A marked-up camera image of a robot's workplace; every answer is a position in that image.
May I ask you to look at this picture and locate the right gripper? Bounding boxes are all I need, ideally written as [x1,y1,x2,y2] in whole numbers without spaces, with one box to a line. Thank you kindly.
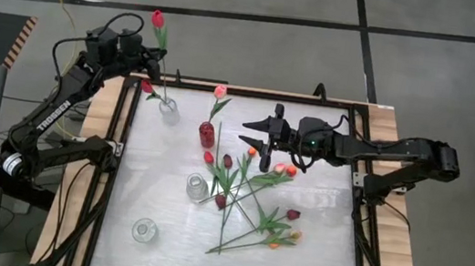
[233,99,300,177]

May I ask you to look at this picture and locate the round clear glass vase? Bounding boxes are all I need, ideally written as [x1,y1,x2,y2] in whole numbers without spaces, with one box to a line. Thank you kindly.
[129,216,160,246]

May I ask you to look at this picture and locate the embossed clear glass vase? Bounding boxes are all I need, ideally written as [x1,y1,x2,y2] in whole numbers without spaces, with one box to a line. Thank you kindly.
[184,170,212,204]

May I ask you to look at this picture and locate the smooth clear glass vase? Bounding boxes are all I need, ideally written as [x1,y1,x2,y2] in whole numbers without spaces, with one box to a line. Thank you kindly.
[156,97,184,128]

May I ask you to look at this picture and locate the black aluminium table frame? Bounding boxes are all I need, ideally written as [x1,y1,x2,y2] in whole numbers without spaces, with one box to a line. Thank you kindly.
[24,46,449,266]

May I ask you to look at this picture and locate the green stem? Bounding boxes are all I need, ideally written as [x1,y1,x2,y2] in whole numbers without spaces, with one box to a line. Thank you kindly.
[193,149,268,232]

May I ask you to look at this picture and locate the silver frame bracket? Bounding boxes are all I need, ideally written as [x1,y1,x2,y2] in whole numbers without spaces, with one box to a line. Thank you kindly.
[108,139,126,159]
[351,170,369,189]

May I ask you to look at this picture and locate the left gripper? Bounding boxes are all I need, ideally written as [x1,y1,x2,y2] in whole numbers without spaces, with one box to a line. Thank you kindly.
[114,30,170,83]

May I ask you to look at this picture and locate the red glass vase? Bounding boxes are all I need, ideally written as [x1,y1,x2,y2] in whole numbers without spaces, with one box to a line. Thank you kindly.
[196,120,219,150]

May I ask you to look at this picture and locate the black clamp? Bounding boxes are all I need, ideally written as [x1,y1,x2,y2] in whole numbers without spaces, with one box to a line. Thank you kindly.
[312,82,330,103]

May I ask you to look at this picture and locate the orange artificial tulip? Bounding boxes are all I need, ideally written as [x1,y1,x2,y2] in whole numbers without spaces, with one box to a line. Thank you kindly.
[223,144,259,227]
[209,154,299,213]
[249,203,288,251]

